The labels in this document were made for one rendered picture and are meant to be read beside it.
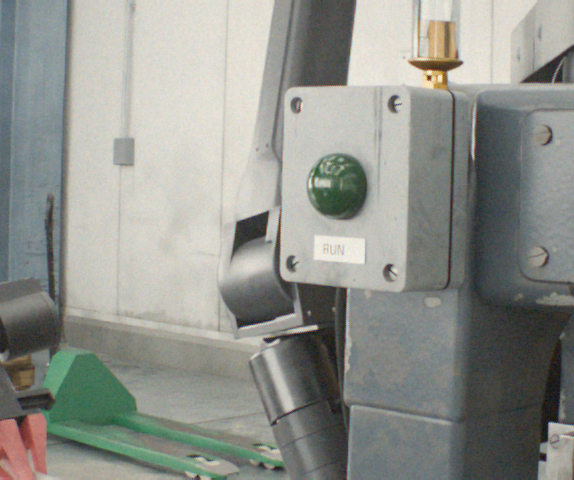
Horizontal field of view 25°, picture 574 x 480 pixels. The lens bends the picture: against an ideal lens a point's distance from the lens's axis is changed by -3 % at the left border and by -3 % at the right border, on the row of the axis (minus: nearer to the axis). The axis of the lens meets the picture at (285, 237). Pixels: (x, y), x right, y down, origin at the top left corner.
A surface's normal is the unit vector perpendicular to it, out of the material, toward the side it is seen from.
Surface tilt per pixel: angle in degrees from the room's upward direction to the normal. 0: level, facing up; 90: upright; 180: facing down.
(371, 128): 90
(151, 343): 90
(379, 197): 90
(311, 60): 75
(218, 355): 90
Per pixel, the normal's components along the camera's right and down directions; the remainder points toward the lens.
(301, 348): 0.22, -0.37
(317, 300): 0.61, -0.18
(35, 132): 0.73, 0.06
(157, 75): -0.69, 0.02
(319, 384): 0.40, -0.42
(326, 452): 0.01, -0.31
